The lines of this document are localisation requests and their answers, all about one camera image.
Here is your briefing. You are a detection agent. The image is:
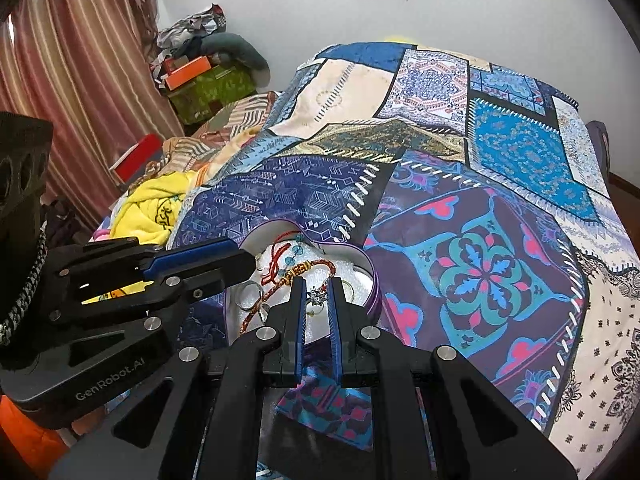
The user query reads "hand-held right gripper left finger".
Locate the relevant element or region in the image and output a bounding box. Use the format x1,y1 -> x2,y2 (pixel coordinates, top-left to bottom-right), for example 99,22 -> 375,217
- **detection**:
47,277 -> 308,480

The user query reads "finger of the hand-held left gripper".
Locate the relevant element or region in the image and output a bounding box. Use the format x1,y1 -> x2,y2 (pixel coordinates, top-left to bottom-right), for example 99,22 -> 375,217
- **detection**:
50,250 -> 256,324
47,237 -> 240,311

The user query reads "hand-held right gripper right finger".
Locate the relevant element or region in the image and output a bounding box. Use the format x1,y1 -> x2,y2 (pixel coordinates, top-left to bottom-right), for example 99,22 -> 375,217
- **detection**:
327,277 -> 579,480

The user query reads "brown braided bracelet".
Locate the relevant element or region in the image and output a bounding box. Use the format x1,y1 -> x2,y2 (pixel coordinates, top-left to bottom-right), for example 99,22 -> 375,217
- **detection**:
239,259 -> 337,337

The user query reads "purple heart-shaped jewelry tin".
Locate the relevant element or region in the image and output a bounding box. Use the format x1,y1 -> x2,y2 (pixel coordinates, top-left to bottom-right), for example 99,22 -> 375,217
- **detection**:
223,218 -> 386,357

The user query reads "red string beaded bracelet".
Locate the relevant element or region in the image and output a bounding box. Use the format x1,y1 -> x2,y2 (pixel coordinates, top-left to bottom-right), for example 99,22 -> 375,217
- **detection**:
259,229 -> 309,287

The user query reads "yellow cloth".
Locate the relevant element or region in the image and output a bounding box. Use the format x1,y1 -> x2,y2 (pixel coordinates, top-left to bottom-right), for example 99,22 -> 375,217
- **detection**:
80,170 -> 202,307

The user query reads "orange cloth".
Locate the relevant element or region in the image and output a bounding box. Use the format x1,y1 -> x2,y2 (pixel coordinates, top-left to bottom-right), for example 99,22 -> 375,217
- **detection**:
0,394 -> 67,467

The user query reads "red box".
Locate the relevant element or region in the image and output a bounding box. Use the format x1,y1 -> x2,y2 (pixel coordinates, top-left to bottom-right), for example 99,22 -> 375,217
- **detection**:
109,133 -> 164,184

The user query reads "striped beige blanket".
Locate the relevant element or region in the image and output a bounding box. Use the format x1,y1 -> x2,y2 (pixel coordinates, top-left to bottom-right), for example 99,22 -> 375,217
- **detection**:
164,90 -> 287,182

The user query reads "green patterned box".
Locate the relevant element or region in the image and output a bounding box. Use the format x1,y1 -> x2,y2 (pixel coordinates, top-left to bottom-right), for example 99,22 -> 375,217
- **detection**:
167,62 -> 259,126

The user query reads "orange box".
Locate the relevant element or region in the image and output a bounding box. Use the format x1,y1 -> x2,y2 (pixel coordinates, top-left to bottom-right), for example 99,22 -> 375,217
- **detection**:
162,55 -> 212,92

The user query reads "patchwork printed bedspread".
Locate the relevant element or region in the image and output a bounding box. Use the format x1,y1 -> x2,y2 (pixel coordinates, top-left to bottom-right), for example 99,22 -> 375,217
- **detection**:
170,41 -> 640,480

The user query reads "striped pink curtain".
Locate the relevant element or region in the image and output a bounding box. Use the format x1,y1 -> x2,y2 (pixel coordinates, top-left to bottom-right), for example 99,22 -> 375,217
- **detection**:
0,0 -> 187,241

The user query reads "grey bag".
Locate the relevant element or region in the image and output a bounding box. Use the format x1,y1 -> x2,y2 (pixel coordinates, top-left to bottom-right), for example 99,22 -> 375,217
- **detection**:
587,119 -> 613,182

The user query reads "black white braided cord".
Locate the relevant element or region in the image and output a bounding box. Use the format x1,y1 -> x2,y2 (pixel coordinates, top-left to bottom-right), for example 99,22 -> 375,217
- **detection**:
0,224 -> 49,347

